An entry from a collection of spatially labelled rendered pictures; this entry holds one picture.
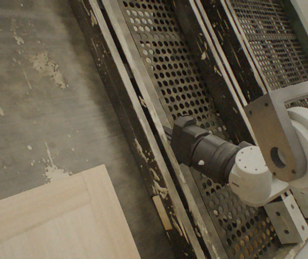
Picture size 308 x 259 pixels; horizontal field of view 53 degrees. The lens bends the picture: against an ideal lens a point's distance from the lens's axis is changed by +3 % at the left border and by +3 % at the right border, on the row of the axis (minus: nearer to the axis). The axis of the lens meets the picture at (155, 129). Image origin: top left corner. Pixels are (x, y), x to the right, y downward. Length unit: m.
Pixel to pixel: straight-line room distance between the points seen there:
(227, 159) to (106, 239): 0.28
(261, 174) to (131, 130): 0.30
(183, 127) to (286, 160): 0.47
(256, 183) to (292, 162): 0.38
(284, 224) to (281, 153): 0.80
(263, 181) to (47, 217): 0.39
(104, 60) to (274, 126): 0.57
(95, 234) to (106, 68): 0.37
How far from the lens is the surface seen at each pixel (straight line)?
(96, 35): 0.77
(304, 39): 1.94
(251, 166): 0.58
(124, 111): 0.72
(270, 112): 0.23
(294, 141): 0.23
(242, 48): 1.20
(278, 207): 1.03
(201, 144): 0.65
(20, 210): 0.58
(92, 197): 0.63
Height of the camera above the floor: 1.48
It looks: 16 degrees down
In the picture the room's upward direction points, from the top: straight up
